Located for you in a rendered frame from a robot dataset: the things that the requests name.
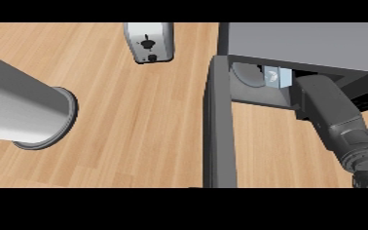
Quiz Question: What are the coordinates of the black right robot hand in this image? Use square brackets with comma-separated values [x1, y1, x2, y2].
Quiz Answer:
[288, 76, 313, 122]

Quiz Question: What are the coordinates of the pale blue milk carton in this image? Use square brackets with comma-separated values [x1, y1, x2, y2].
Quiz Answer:
[262, 64, 294, 91]

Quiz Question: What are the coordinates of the grey microwave turntable plate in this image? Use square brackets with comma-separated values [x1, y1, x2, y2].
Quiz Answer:
[232, 61, 267, 89]

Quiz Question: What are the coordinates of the dark grey microwave door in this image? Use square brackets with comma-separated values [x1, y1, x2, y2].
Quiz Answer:
[201, 55, 238, 189]

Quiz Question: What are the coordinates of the dark grey microwave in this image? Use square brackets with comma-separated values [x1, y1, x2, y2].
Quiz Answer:
[217, 22, 368, 112]

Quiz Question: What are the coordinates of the silver toaster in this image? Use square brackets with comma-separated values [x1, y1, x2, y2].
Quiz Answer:
[123, 22, 176, 65]

